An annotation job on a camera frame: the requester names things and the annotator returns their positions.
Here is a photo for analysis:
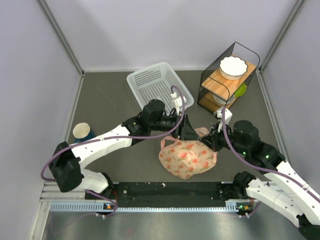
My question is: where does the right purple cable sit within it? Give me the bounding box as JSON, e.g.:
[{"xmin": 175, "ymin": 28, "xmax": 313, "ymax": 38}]
[{"xmin": 221, "ymin": 107, "xmax": 320, "ymax": 218}]

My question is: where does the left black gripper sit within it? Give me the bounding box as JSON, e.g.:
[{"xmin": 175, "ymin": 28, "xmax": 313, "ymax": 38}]
[{"xmin": 149, "ymin": 110, "xmax": 201, "ymax": 141}]

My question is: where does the white bowl lower shelf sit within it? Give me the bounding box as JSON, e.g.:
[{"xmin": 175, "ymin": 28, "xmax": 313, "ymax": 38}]
[{"xmin": 212, "ymin": 94, "xmax": 236, "ymax": 106}]

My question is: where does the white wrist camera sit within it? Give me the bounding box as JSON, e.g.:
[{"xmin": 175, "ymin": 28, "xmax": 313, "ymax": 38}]
[
  {"xmin": 213, "ymin": 107, "xmax": 233, "ymax": 133},
  {"xmin": 170, "ymin": 92, "xmax": 188, "ymax": 113}
]

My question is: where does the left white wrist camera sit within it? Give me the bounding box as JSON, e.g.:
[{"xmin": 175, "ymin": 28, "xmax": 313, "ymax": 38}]
[{"xmin": 170, "ymin": 92, "xmax": 188, "ymax": 113}]

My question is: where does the black wire wooden shelf rack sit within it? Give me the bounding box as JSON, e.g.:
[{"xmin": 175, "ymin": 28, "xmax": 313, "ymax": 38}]
[{"xmin": 197, "ymin": 41, "xmax": 261, "ymax": 113}]

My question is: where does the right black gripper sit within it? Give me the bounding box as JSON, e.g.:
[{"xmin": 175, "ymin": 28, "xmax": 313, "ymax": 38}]
[{"xmin": 200, "ymin": 121, "xmax": 248, "ymax": 155}]

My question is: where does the white plastic perforated basket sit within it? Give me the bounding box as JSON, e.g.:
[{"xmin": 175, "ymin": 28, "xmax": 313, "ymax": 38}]
[{"xmin": 126, "ymin": 62, "xmax": 194, "ymax": 113}]

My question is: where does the floral mesh laundry bag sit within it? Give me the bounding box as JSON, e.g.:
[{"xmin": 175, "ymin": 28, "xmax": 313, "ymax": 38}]
[{"xmin": 158, "ymin": 136, "xmax": 218, "ymax": 180}]

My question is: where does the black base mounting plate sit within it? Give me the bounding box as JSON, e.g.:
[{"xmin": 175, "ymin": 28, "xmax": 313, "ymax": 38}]
[{"xmin": 84, "ymin": 181, "xmax": 253, "ymax": 208}]

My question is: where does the blue object under cup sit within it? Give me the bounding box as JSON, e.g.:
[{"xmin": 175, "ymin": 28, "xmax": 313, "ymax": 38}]
[{"xmin": 74, "ymin": 129, "xmax": 96, "ymax": 144}]

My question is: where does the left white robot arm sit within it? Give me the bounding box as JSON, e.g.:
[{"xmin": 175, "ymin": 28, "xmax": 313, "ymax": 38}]
[{"xmin": 48, "ymin": 99, "xmax": 200, "ymax": 199}]

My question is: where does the beige paper cup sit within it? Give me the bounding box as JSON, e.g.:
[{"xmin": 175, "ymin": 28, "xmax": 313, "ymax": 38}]
[{"xmin": 72, "ymin": 122, "xmax": 91, "ymax": 139}]

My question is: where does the green plate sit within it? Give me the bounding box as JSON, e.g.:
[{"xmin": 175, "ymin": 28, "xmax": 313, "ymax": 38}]
[{"xmin": 234, "ymin": 83, "xmax": 247, "ymax": 98}]

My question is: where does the white scalloped bowl top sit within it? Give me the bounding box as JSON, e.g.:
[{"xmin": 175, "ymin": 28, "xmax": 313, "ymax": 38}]
[{"xmin": 219, "ymin": 56, "xmax": 249, "ymax": 81}]

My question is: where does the perforated metal cable tray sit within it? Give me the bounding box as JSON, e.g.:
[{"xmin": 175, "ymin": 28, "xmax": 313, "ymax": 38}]
[{"xmin": 50, "ymin": 201, "xmax": 253, "ymax": 213}]

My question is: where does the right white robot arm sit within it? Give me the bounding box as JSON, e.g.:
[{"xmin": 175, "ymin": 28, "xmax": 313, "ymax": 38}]
[{"xmin": 200, "ymin": 120, "xmax": 320, "ymax": 240}]

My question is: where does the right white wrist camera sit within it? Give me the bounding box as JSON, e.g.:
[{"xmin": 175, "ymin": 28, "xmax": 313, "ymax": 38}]
[{"xmin": 213, "ymin": 107, "xmax": 233, "ymax": 133}]

